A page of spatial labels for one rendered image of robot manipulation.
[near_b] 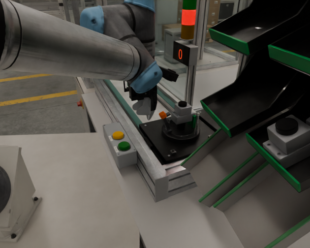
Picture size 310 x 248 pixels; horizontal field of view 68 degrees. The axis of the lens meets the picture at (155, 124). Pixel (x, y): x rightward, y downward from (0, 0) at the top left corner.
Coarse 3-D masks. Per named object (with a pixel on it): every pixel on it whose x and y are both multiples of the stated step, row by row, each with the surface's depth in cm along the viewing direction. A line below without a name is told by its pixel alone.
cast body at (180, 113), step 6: (180, 102) 78; (186, 102) 79; (174, 108) 81; (180, 108) 77; (186, 108) 77; (174, 114) 79; (180, 114) 78; (186, 114) 79; (192, 114) 80; (174, 120) 80; (180, 120) 79; (186, 120) 80
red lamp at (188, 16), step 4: (184, 12) 82; (188, 12) 81; (192, 12) 81; (184, 16) 83; (188, 16) 82; (192, 16) 82; (184, 20) 83; (188, 20) 83; (192, 20) 83; (184, 24) 84; (188, 24) 83; (192, 24) 84
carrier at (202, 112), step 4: (196, 112) 98; (200, 112) 98; (204, 112) 98; (196, 116) 98; (200, 116) 95; (204, 116) 95; (208, 116) 95; (204, 120) 93; (208, 120) 92; (212, 120) 92; (208, 124) 91; (212, 124) 90; (216, 124) 90; (212, 128) 89; (216, 128) 87
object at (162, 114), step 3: (162, 111) 78; (159, 114) 77; (162, 114) 76; (165, 114) 77; (168, 114) 78; (162, 117) 77; (165, 117) 77; (162, 120) 79; (165, 120) 78; (165, 123) 79; (165, 126) 81; (168, 126) 80; (168, 129) 81
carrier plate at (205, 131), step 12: (156, 120) 92; (144, 132) 86; (156, 132) 85; (204, 132) 85; (156, 144) 79; (168, 144) 79; (180, 144) 79; (192, 144) 79; (168, 156) 73; (180, 156) 74
